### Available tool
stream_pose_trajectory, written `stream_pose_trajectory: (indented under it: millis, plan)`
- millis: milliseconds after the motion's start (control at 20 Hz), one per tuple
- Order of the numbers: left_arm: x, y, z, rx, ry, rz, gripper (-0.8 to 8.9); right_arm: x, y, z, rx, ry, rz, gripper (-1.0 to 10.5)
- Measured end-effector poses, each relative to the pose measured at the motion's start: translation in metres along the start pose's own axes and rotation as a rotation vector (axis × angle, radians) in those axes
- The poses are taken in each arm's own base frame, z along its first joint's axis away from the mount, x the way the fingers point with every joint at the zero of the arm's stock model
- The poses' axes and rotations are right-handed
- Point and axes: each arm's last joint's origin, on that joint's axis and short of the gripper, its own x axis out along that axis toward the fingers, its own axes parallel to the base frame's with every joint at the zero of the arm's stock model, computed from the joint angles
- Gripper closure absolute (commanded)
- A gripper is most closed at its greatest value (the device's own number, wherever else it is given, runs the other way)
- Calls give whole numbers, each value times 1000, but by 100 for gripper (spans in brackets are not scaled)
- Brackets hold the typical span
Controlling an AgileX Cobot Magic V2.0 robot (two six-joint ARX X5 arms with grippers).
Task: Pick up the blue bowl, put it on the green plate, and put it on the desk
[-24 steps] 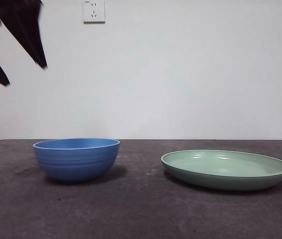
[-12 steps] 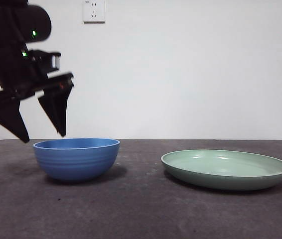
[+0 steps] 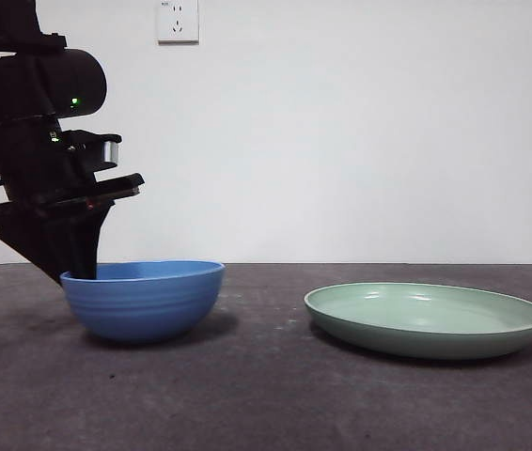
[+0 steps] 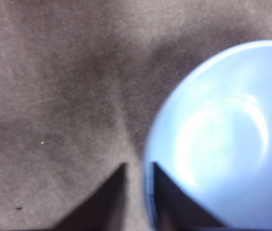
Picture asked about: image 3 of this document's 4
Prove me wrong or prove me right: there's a green round plate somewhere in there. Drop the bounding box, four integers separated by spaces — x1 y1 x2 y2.
304 281 532 361

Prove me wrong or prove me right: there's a blue ribbed bowl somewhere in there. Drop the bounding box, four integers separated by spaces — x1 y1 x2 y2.
59 259 227 344

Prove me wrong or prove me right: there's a white wall socket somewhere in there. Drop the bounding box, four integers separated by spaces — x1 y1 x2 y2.
156 0 201 47

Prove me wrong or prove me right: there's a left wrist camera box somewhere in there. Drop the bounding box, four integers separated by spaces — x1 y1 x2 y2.
56 130 123 173

